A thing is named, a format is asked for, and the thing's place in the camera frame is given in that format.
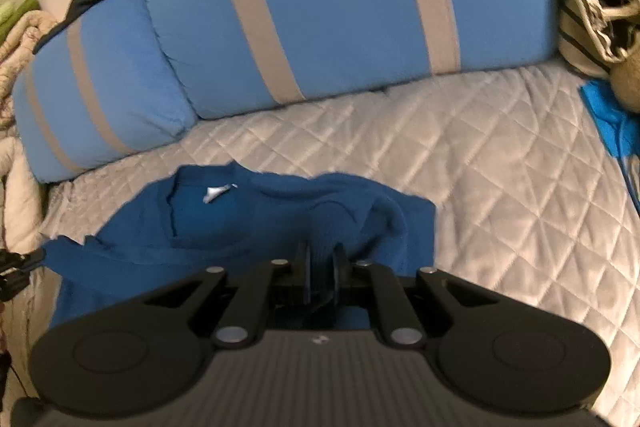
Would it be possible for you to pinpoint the beige quilted blanket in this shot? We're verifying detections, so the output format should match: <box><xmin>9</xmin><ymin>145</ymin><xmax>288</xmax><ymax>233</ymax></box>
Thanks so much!
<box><xmin>0</xmin><ymin>11</ymin><xmax>60</xmax><ymax>258</ymax></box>

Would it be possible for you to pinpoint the green cloth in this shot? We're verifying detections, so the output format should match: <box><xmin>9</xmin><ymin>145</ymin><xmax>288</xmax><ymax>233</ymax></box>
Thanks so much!
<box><xmin>0</xmin><ymin>0</ymin><xmax>42</xmax><ymax>44</ymax></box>

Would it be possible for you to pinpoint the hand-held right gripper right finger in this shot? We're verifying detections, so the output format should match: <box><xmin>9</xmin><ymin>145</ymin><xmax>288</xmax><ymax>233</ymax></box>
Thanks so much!
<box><xmin>313</xmin><ymin>244</ymin><xmax>490</xmax><ymax>349</ymax></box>

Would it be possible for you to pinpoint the striped canvas bag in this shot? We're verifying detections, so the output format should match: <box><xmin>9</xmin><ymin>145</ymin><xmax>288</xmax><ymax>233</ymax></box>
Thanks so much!
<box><xmin>542</xmin><ymin>0</ymin><xmax>640</xmax><ymax>114</ymax></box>

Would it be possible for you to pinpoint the grey quilted bed cover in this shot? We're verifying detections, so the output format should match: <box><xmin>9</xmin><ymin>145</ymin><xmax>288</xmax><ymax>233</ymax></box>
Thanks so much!
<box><xmin>39</xmin><ymin>64</ymin><xmax>640</xmax><ymax>427</ymax></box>

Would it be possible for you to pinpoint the bright blue cloth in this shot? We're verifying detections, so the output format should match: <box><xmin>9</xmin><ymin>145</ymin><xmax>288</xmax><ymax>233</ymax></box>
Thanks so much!
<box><xmin>579</xmin><ymin>79</ymin><xmax>640</xmax><ymax>214</ymax></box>

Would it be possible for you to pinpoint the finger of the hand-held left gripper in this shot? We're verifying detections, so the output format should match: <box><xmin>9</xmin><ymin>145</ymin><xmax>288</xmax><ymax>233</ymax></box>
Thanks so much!
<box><xmin>0</xmin><ymin>249</ymin><xmax>46</xmax><ymax>304</ymax></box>

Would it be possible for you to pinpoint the black cable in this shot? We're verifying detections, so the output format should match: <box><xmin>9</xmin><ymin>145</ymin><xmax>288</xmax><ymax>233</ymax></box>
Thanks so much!
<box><xmin>0</xmin><ymin>347</ymin><xmax>31</xmax><ymax>410</ymax></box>

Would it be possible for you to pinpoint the dark blue sweatshirt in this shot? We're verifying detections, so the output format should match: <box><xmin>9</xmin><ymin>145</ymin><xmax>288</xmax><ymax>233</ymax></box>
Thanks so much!
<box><xmin>40</xmin><ymin>161</ymin><xmax>439</xmax><ymax>333</ymax></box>

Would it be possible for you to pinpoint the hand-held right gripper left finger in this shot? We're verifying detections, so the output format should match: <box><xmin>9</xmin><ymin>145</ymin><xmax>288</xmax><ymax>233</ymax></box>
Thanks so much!
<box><xmin>142</xmin><ymin>241</ymin><xmax>314</xmax><ymax>349</ymax></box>

